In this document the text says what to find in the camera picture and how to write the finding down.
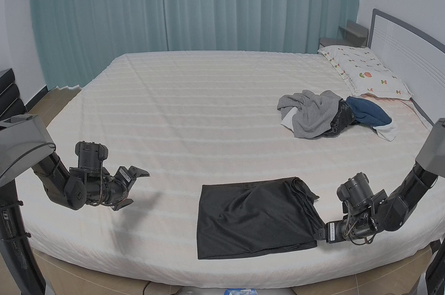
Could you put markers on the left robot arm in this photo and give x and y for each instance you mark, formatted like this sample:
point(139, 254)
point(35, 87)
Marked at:
point(59, 182)

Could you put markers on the black chest of drawers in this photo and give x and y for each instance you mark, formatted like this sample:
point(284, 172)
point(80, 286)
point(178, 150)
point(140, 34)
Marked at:
point(10, 95)

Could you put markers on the grey bedside table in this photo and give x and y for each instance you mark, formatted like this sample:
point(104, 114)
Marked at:
point(351, 31)

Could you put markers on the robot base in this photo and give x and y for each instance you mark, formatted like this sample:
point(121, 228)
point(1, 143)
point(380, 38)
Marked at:
point(236, 291)

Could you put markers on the pile of clothes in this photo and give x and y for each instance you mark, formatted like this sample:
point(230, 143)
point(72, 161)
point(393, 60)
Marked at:
point(313, 116)

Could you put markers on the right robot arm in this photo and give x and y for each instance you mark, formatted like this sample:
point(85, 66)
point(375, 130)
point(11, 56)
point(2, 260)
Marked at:
point(393, 210)

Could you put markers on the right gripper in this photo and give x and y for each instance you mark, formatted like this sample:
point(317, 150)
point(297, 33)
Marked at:
point(347, 229)

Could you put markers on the bed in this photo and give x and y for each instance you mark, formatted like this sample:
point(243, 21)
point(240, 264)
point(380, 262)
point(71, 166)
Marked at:
point(191, 113)

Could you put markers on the white printed pillow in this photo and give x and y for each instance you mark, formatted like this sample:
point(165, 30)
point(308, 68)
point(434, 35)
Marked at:
point(368, 73)

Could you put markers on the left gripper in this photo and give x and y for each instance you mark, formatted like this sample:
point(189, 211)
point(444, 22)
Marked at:
point(113, 187)

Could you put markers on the black T-shirt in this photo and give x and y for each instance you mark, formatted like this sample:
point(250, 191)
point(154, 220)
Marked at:
point(250, 220)

